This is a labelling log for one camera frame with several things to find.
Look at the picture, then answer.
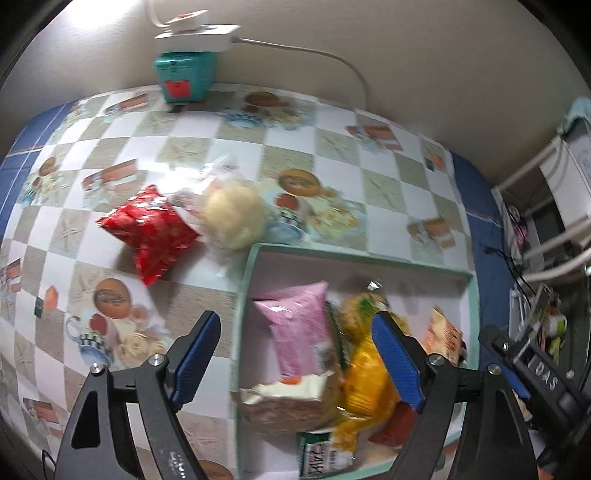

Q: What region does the pink snack packet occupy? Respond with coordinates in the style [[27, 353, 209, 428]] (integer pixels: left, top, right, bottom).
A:
[[253, 281, 331, 381]]

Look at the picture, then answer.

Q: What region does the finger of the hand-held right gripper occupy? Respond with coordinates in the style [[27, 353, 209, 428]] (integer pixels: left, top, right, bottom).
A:
[[478, 324, 532, 400]]

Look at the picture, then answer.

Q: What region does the white power cable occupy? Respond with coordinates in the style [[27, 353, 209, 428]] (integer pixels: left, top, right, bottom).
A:
[[233, 34, 370, 109]]

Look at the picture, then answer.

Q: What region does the large red snack packet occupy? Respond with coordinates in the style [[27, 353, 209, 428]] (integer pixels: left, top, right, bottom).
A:
[[97, 185, 200, 287]]

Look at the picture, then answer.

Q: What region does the orange snack packet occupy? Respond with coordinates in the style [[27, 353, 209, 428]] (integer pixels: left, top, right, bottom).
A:
[[422, 307, 468, 367]]

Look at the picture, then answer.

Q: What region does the thin black cable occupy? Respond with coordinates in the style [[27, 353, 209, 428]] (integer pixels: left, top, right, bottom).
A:
[[480, 244, 525, 282]]

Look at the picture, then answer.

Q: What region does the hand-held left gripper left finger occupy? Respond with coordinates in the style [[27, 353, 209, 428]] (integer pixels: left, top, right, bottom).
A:
[[54, 310, 221, 480]]

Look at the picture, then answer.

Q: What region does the green white corn snack packet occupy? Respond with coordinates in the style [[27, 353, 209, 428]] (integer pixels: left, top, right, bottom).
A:
[[298, 427, 358, 478]]

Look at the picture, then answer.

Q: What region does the white power strip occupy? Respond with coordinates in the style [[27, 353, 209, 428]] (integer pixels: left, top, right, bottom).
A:
[[154, 25, 242, 54]]

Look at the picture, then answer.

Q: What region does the yellow snack packet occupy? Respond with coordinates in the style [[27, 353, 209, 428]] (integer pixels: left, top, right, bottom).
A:
[[330, 332, 402, 462]]

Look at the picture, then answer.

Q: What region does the white cardboard box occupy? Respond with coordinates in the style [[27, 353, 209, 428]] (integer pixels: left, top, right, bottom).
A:
[[540, 134, 591, 195]]

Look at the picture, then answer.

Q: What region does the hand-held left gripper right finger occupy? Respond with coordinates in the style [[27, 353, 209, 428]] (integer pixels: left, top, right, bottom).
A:
[[370, 310, 541, 480]]

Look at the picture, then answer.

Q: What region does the white teal-edged box lid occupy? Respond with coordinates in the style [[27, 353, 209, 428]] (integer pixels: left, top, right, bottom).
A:
[[228, 244, 481, 480]]

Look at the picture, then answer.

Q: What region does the teal cloth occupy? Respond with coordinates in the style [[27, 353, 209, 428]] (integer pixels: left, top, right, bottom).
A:
[[561, 97, 591, 134]]

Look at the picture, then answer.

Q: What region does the cream cookie snack packet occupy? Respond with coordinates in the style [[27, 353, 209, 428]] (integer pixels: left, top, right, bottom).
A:
[[239, 368, 345, 435]]

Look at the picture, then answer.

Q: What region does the white red plug adapter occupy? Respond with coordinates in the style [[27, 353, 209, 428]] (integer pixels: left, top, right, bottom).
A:
[[166, 10, 208, 32]]

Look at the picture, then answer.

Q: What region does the white gooseneck lamp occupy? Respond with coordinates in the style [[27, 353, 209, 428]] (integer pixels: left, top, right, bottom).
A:
[[145, 0, 169, 26]]

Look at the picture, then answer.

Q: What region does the round gold green candy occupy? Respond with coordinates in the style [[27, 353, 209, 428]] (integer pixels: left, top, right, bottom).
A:
[[339, 279, 402, 342]]

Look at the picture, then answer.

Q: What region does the small dark red snack packet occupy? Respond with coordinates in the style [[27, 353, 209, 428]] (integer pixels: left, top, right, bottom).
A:
[[368, 401, 419, 448]]

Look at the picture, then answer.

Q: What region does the checked printed tablecloth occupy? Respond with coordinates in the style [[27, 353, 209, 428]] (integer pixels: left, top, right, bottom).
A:
[[0, 83, 504, 480]]

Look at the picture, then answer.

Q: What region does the white bag with pink print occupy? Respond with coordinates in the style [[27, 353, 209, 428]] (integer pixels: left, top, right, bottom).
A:
[[503, 194, 536, 252]]

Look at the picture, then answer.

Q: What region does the round bun in clear bag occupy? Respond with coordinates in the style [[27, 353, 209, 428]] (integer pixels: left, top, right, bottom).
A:
[[173, 154, 267, 252]]

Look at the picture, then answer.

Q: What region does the white metal rack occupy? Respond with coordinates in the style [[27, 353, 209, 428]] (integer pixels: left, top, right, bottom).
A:
[[492, 134, 591, 287]]

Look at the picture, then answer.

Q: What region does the small green white object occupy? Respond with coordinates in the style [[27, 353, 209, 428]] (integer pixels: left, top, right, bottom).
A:
[[549, 311, 568, 354]]

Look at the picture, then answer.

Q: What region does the teal box with red label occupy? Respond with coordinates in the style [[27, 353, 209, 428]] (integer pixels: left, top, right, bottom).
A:
[[152, 51, 220, 103]]

